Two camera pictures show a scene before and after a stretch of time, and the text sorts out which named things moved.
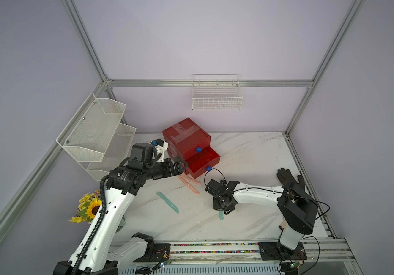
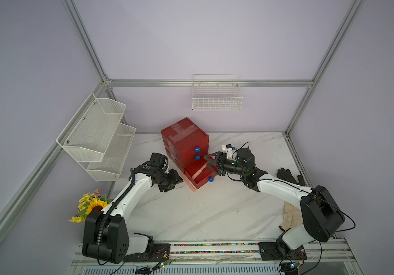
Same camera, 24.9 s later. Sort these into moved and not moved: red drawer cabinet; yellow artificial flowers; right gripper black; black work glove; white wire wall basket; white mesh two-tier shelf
Moved: red drawer cabinet; right gripper black
Not moved: white wire wall basket; white mesh two-tier shelf; black work glove; yellow artificial flowers
